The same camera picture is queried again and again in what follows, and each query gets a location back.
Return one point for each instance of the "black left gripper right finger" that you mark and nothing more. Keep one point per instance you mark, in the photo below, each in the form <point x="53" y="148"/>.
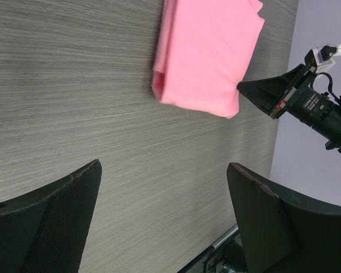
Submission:
<point x="283" y="230"/>

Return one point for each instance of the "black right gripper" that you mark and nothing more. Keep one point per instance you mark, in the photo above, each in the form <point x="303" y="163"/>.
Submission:
<point x="293" y="92"/>

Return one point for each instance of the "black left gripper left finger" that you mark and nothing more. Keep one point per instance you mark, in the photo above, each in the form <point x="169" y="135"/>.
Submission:
<point x="45" y="230"/>

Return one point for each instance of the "pink t-shirt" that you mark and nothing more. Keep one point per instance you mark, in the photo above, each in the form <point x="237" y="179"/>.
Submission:
<point x="203" y="51"/>

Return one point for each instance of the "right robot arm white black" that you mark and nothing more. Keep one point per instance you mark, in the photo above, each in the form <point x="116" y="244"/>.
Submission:
<point x="293" y="93"/>

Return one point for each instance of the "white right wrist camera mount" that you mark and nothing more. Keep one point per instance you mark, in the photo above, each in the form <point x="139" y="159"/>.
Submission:
<point x="320" y="59"/>

